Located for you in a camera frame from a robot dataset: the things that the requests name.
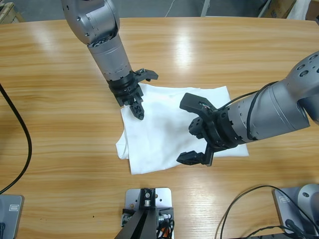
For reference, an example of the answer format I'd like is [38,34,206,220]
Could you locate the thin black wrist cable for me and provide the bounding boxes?
[216,81,278,140]

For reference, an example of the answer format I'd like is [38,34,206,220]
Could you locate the wooden pallet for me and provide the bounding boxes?
[0,1,24,24]

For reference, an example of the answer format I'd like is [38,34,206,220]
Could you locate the brown cardboard box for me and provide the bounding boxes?
[259,0,297,18]

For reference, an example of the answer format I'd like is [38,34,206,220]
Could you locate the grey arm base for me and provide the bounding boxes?
[0,194,25,239]
[272,183,319,236]

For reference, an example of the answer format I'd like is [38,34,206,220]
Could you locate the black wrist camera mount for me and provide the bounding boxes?
[132,68,160,82]
[179,93,218,120]

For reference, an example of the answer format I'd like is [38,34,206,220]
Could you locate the white t-shirt with black logo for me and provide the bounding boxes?
[115,83,250,175]

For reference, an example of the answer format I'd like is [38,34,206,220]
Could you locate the braided dark cable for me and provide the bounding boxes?
[243,225,287,239]

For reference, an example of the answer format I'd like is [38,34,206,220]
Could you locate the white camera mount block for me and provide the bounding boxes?
[124,188,174,239]

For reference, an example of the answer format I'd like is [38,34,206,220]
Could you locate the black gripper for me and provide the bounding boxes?
[176,109,248,167]
[108,73,146,121]

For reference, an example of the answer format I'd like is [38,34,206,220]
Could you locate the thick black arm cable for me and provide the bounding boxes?
[0,83,33,195]

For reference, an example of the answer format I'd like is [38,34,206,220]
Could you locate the long black cable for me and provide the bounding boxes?
[216,184,319,239]

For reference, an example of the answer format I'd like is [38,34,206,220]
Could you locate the orange and black wires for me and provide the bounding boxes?
[155,219,175,239]

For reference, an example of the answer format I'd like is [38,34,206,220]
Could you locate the white metal leg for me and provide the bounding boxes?
[200,0,212,17]

